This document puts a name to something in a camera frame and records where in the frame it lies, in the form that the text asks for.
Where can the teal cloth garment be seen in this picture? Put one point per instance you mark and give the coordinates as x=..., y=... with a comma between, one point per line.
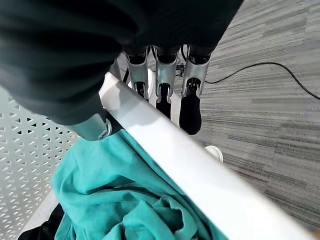
x=120, y=190

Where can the black cloth garment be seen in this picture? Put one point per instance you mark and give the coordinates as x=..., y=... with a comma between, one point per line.
x=46, y=225

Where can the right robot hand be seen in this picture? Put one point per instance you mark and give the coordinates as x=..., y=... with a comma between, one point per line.
x=62, y=50

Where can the white perforated laundry basket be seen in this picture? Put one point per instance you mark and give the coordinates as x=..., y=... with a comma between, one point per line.
x=190, y=170

